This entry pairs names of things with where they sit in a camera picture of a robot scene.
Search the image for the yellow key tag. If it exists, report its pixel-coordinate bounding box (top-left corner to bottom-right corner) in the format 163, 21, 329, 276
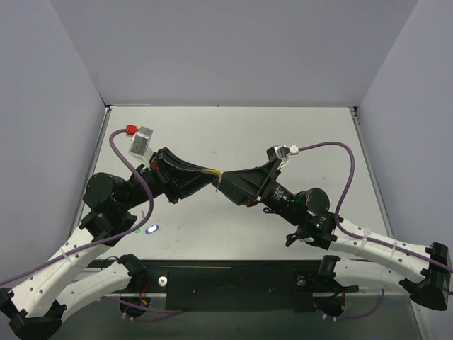
203, 169, 222, 177

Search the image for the silver key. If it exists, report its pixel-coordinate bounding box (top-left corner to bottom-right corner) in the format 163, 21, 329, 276
215, 177, 222, 192

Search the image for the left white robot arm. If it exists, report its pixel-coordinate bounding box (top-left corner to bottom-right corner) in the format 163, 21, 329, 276
1, 148, 221, 339

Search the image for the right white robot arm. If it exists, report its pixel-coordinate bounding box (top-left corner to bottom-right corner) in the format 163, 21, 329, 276
216, 145, 452, 311

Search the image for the blue key tag left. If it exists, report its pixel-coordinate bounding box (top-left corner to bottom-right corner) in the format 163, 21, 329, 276
145, 225, 161, 234

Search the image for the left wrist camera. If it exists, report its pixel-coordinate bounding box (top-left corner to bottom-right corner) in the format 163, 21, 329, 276
129, 126, 153, 158

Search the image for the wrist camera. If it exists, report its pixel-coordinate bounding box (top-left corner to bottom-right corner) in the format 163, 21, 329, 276
129, 126, 153, 158
266, 144, 299, 169

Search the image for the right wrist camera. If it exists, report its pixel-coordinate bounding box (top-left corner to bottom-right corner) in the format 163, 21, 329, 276
266, 144, 299, 169

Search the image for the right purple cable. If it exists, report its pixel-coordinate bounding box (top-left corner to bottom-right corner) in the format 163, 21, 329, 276
296, 141, 453, 273

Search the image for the aluminium frame rail left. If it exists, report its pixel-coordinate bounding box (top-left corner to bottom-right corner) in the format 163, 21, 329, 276
42, 106, 111, 295

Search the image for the aluminium frame rail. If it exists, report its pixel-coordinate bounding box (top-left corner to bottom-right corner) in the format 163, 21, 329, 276
42, 106, 111, 295
349, 106, 389, 225

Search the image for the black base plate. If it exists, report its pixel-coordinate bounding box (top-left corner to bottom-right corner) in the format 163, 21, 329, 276
123, 260, 359, 312

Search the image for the aluminium frame rail right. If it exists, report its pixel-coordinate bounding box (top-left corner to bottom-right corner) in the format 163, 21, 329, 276
349, 106, 389, 225

